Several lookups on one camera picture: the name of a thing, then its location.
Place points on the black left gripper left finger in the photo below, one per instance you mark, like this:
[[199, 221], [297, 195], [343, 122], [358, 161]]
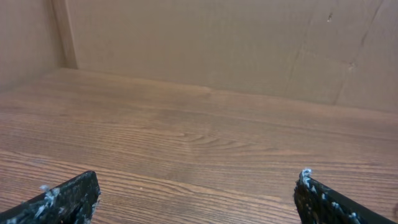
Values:
[[72, 202]]

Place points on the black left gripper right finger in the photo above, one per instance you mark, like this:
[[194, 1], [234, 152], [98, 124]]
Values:
[[316, 203]]

